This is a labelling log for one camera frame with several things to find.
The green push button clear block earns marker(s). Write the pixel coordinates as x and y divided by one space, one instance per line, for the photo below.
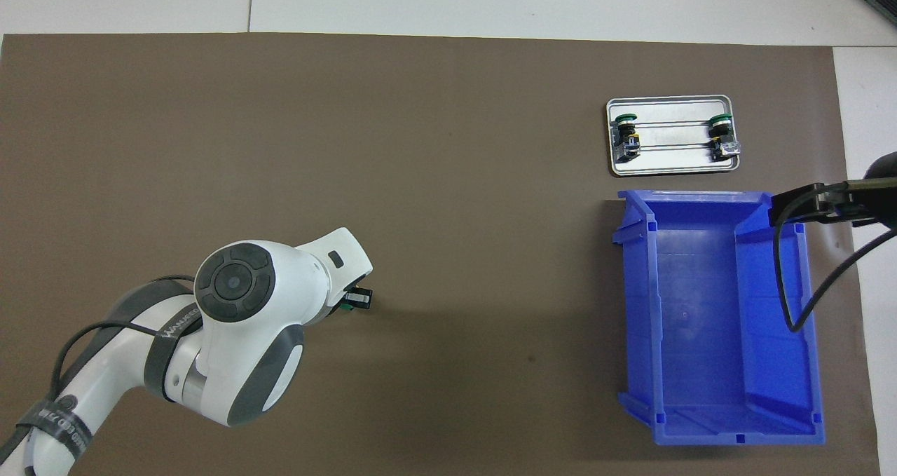
722 136

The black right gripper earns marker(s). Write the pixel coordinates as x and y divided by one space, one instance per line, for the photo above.
876 199

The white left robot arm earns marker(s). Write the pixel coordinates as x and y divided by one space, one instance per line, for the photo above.
231 322

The grey metal tray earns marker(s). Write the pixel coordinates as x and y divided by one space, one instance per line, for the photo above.
673 160

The blue plastic storage bin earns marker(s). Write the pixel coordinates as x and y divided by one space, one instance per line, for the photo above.
701 350

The brown table mat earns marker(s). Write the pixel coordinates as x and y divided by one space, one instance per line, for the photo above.
455 181

